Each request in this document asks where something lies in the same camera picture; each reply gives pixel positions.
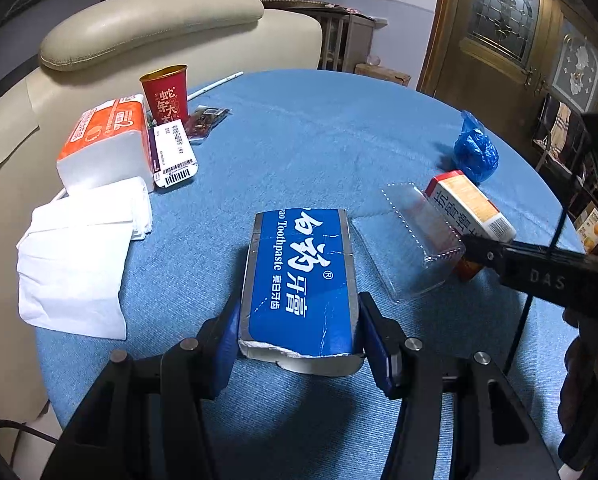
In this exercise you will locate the wooden double door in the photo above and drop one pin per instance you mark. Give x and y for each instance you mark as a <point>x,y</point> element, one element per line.
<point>499,59</point>

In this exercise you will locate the white tissue pile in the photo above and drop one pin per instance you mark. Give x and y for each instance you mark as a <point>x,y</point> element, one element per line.
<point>71,259</point>

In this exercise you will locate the brown cardboard box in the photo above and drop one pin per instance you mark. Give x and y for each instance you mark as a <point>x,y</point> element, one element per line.
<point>382,73</point>

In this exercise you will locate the red paper cup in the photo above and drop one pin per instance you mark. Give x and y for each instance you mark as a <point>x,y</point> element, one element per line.
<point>166,93</point>

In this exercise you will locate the beige leather sofa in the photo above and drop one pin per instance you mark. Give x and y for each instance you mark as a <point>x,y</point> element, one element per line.
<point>97,54</point>

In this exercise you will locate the yellow printed carton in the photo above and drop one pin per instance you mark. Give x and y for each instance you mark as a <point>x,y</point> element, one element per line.
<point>586,226</point>

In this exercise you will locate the person right hand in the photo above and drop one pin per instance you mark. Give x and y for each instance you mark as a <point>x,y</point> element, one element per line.
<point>578,408</point>

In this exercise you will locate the blue plastic bag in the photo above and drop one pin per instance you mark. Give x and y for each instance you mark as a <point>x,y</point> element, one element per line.
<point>474,153</point>

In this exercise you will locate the blue toothpaste box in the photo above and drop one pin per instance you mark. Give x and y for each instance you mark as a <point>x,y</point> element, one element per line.
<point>299,305</point>

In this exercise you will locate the white stick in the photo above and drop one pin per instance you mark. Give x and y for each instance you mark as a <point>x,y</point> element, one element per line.
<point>213,85</point>

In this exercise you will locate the orange white tissue pack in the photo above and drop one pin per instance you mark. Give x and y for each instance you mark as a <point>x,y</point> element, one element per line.
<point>109,143</point>

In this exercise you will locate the red white medicine box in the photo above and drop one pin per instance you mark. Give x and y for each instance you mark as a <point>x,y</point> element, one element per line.
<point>466,209</point>

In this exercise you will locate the wooden radiator cabinet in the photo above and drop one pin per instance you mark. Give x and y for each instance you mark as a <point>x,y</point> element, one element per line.
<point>347,33</point>

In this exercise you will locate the dark red snack wrapper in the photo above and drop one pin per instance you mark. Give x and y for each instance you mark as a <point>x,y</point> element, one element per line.
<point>202,121</point>

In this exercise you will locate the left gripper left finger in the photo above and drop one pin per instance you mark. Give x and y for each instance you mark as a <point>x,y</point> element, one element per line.
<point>142,419</point>

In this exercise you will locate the clear plastic tray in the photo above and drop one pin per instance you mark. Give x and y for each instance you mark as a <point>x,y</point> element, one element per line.
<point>412,247</point>

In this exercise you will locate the white purple medicine box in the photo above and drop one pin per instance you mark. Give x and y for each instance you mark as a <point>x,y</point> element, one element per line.
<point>176,160</point>

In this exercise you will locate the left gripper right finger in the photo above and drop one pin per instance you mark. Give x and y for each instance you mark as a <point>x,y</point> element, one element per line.
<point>494,437</point>

